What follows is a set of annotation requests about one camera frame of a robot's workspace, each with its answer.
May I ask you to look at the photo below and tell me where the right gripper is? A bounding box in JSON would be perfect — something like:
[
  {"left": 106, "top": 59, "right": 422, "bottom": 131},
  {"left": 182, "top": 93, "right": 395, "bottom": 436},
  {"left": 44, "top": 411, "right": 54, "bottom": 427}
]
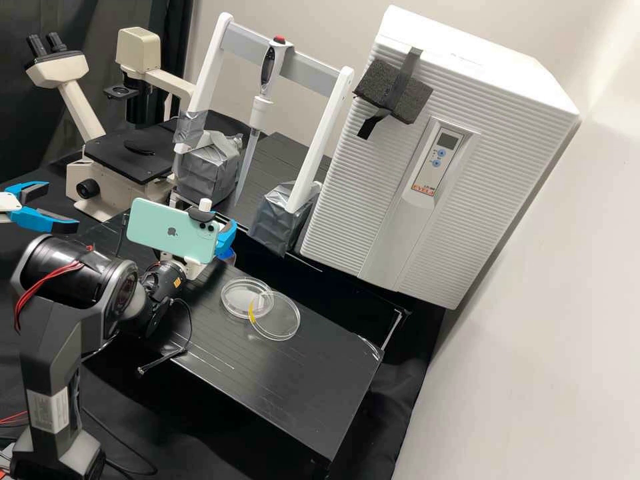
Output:
[{"left": 181, "top": 221, "right": 239, "bottom": 282}]

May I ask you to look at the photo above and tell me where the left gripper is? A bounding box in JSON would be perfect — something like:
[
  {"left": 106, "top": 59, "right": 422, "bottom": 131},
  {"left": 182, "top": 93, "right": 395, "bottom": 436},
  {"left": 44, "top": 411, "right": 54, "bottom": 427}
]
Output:
[{"left": 0, "top": 180, "right": 81, "bottom": 235}]

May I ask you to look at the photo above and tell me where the grey taped block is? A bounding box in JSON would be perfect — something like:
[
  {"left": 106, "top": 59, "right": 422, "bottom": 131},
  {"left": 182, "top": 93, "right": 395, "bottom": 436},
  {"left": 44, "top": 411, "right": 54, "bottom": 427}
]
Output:
[
  {"left": 247, "top": 181, "right": 324, "bottom": 251},
  {"left": 173, "top": 111, "right": 245, "bottom": 202}
]

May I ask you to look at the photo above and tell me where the petri dish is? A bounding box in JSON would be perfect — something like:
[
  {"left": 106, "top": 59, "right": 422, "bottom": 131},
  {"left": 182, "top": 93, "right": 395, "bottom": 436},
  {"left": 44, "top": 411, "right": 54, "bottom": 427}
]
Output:
[{"left": 221, "top": 277, "right": 275, "bottom": 320}]

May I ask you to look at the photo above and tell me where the cream microscope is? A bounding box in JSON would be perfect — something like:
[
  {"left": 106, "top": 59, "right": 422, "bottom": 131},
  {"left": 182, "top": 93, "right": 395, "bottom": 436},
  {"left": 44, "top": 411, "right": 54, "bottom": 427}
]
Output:
[{"left": 25, "top": 27, "right": 197, "bottom": 224}]

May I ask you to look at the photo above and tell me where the black platform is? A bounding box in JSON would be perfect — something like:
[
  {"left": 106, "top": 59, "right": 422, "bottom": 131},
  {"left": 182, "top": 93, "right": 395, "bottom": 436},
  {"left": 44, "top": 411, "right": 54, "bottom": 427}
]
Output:
[
  {"left": 105, "top": 109, "right": 333, "bottom": 236},
  {"left": 79, "top": 209, "right": 387, "bottom": 472},
  {"left": 219, "top": 215, "right": 415, "bottom": 357}
]

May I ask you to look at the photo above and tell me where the petri dish lid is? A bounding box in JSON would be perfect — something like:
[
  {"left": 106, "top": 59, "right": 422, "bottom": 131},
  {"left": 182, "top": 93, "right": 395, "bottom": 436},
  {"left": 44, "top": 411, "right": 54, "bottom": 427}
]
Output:
[{"left": 247, "top": 291, "right": 301, "bottom": 343}]

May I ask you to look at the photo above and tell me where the pipette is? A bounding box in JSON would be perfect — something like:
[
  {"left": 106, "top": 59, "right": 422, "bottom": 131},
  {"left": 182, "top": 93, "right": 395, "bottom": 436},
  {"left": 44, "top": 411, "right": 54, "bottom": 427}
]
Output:
[{"left": 233, "top": 35, "right": 296, "bottom": 207}]

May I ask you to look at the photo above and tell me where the white pipette stand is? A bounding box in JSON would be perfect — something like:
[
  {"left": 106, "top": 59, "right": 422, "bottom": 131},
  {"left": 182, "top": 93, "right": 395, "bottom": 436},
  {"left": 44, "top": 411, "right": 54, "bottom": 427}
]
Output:
[{"left": 171, "top": 11, "right": 357, "bottom": 217}]

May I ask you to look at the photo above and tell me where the incubator door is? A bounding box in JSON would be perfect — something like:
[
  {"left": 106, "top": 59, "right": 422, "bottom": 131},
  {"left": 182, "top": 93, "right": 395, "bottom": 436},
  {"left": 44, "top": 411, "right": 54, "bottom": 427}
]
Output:
[{"left": 299, "top": 33, "right": 532, "bottom": 311}]

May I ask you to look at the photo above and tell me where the white incubator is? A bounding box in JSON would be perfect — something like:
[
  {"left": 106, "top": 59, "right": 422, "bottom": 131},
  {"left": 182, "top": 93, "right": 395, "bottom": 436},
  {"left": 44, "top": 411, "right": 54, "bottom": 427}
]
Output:
[{"left": 295, "top": 3, "right": 584, "bottom": 312}]

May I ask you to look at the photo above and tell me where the right wrist camera phone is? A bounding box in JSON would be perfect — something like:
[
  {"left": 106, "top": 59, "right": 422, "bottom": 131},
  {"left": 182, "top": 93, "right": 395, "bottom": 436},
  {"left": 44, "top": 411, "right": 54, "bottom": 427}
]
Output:
[{"left": 123, "top": 197, "right": 222, "bottom": 266}]

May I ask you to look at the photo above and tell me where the black cable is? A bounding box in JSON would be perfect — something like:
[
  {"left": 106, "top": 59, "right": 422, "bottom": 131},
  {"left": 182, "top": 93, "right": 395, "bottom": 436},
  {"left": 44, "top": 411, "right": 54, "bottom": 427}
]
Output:
[{"left": 135, "top": 297, "right": 195, "bottom": 376}]

